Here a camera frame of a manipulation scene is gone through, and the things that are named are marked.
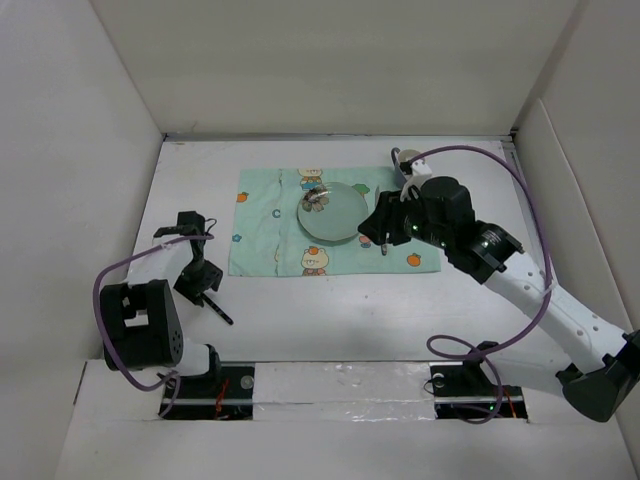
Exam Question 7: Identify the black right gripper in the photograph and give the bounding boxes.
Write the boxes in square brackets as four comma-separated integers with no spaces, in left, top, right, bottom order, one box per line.
[356,187,451,250]

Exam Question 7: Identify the steel table knife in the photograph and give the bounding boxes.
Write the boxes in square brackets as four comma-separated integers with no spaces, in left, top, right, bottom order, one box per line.
[373,187,388,257]

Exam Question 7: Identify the steel fork black handle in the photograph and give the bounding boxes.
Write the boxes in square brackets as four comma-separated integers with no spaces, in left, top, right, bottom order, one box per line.
[202,294,234,326]

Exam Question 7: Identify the green floral plate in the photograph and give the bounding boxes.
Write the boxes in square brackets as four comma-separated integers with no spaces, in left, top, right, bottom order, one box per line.
[296,182,368,243]

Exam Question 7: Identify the purple ceramic mug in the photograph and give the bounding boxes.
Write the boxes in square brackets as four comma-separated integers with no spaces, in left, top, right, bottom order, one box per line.
[390,147,420,188]

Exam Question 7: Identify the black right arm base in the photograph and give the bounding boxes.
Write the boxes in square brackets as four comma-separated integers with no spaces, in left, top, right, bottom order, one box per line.
[423,359,528,423]

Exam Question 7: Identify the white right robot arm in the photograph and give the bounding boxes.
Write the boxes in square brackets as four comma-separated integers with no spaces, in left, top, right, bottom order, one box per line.
[358,177,639,423]

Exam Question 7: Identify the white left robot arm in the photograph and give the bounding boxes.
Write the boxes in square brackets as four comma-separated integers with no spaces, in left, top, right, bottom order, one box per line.
[96,211,223,397]

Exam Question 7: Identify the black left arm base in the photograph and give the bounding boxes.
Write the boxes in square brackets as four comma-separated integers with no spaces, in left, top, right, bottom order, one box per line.
[158,363,256,421]

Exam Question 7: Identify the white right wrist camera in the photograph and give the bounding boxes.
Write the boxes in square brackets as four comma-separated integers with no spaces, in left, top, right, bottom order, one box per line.
[400,158,433,202]

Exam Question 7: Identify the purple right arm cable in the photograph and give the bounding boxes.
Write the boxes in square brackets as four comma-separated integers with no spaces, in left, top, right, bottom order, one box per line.
[409,144,555,425]

